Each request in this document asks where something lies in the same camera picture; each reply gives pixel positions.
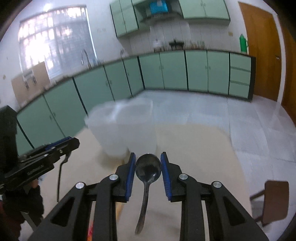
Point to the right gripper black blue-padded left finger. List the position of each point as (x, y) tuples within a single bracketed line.
[(69, 219)]

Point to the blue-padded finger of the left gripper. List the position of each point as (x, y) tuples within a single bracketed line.
[(49, 146)]

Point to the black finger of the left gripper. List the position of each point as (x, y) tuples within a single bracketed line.
[(64, 149)]

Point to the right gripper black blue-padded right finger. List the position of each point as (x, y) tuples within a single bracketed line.
[(227, 219)]

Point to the black metal spoon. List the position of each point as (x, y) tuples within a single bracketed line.
[(148, 170)]

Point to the green lower kitchen cabinets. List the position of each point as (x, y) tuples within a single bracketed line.
[(59, 111)]

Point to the green kitchen cabinets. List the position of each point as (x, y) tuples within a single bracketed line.
[(59, 111), (131, 16)]

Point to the chrome kitchen faucet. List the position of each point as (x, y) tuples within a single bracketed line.
[(85, 55)]

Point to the green upper kitchen cabinets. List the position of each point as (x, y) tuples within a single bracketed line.
[(131, 16)]

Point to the white plastic container left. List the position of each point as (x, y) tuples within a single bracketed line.
[(101, 121)]

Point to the white plastic container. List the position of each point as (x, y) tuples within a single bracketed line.
[(101, 121), (135, 121)]

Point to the brown wooden chair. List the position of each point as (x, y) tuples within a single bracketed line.
[(276, 201)]

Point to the cardboard box on counter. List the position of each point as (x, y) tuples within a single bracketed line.
[(30, 83)]

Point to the white plastic container right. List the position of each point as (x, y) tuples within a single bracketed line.
[(135, 121)]

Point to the window with blinds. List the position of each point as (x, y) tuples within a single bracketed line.
[(57, 38)]

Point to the black wok pan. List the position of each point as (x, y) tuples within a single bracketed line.
[(176, 45)]

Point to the green thermos bottle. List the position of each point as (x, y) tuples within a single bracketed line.
[(243, 44)]

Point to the brown wooden door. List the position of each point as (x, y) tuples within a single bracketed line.
[(264, 44)]

